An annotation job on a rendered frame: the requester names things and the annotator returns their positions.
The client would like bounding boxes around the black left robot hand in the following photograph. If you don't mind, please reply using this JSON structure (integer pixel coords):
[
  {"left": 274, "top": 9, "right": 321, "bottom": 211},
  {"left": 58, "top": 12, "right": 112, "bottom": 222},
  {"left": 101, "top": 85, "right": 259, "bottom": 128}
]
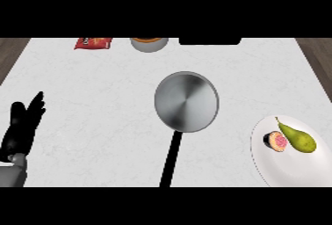
[{"left": 0, "top": 91, "right": 48, "bottom": 163}]

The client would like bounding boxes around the white plate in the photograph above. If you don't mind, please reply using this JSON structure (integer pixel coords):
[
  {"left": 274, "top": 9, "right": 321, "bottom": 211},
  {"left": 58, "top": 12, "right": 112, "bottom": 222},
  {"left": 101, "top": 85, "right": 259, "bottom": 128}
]
[{"left": 249, "top": 114, "right": 332, "bottom": 188}]

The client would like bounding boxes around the red snack bag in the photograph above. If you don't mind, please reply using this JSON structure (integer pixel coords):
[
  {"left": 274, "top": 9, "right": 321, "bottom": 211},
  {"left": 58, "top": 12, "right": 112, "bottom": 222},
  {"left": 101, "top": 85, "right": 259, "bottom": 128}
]
[{"left": 72, "top": 37, "right": 113, "bottom": 50}]

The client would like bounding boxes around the grey bowl with orange filling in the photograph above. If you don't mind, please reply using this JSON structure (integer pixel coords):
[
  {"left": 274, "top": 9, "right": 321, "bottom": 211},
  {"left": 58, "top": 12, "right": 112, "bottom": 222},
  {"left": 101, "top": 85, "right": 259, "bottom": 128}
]
[{"left": 128, "top": 37, "right": 169, "bottom": 54}]

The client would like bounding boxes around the black appliance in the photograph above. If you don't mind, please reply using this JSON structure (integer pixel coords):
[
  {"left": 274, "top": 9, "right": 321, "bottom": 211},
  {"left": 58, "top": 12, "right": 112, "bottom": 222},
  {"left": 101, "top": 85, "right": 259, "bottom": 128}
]
[{"left": 177, "top": 37, "right": 241, "bottom": 47}]

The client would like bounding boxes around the green pear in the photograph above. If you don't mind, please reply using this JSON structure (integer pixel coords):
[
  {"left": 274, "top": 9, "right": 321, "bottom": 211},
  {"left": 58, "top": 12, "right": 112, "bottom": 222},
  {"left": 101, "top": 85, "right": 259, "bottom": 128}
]
[{"left": 272, "top": 116, "right": 317, "bottom": 154}]

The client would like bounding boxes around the silver pan with black handle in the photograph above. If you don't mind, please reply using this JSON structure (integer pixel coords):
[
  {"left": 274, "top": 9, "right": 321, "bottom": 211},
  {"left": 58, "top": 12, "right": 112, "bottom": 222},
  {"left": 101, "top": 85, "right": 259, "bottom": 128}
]
[{"left": 153, "top": 70, "right": 219, "bottom": 188}]

